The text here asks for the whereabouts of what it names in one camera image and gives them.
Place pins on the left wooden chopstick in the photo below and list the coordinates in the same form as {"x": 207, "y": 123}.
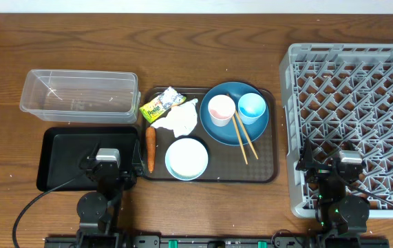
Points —
{"x": 239, "y": 139}

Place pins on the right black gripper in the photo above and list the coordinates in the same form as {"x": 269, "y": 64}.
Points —
{"x": 306, "y": 162}

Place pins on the pink cup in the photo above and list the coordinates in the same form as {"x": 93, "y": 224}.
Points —
{"x": 221, "y": 109}

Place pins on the grey dishwasher rack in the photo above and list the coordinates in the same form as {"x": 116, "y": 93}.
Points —
{"x": 335, "y": 94}

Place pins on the brown serving tray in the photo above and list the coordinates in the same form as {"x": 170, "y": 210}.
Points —
{"x": 226, "y": 163}

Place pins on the wooden chopstick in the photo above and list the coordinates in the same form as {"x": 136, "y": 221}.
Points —
{"x": 241, "y": 127}
{"x": 239, "y": 139}

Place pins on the light blue bowl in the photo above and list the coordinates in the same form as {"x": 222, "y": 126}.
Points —
{"x": 186, "y": 159}

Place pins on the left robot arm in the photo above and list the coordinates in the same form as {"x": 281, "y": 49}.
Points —
{"x": 99, "y": 210}

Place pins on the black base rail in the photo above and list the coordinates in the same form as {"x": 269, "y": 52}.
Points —
{"x": 166, "y": 242}

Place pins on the green snack wrapper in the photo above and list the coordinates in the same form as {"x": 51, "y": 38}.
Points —
{"x": 160, "y": 104}

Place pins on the orange carrot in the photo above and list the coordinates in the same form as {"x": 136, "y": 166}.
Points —
{"x": 150, "y": 136}

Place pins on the light blue cup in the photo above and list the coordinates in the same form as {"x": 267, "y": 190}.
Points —
{"x": 251, "y": 107}

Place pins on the dark blue plate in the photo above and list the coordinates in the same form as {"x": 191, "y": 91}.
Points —
{"x": 227, "y": 135}

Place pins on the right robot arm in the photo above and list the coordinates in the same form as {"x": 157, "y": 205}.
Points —
{"x": 343, "y": 217}

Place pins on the black plastic tray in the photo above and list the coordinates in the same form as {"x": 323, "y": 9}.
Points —
{"x": 64, "y": 147}

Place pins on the white napkin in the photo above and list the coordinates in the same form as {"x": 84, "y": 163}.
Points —
{"x": 181, "y": 119}

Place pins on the clear plastic bin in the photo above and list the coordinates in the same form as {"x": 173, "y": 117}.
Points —
{"x": 81, "y": 96}

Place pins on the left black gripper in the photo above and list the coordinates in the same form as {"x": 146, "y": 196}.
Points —
{"x": 140, "y": 166}

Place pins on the right wooden chopstick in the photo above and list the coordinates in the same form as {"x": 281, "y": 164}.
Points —
{"x": 241, "y": 127}

